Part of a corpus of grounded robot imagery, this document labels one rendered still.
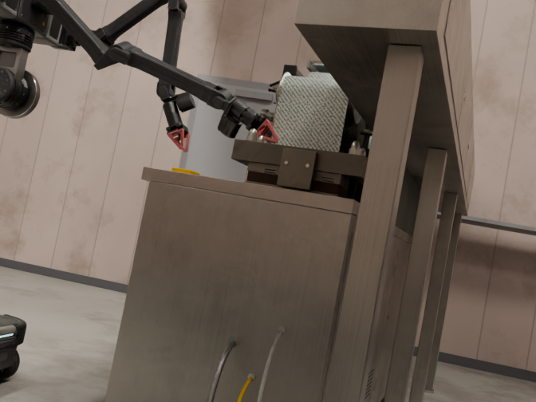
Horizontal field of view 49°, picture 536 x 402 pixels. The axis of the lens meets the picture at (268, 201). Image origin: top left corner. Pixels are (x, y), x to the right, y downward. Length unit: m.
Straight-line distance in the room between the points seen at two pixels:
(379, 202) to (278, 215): 0.62
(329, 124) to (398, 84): 0.84
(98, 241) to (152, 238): 4.12
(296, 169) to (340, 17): 0.69
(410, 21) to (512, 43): 4.75
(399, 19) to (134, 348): 1.21
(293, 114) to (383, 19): 0.94
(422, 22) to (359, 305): 0.49
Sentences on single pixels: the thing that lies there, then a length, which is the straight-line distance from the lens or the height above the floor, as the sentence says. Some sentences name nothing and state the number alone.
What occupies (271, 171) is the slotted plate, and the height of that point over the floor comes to 0.95.
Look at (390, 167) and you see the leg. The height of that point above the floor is 0.92.
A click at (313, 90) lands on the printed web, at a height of 1.25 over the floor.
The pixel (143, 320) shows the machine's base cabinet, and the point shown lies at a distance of 1.80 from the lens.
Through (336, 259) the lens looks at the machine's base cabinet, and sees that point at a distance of 1.58.
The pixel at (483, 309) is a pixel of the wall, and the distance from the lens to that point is 5.43.
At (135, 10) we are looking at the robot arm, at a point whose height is 1.58.
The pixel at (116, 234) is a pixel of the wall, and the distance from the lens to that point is 5.83.
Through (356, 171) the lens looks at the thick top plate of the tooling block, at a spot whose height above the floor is 0.98.
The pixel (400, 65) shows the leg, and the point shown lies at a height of 1.10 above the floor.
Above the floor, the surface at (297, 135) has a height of 1.10.
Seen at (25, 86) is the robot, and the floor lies 1.16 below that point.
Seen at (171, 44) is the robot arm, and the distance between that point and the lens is 2.52.
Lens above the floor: 0.76
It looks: 4 degrees up
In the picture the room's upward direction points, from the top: 11 degrees clockwise
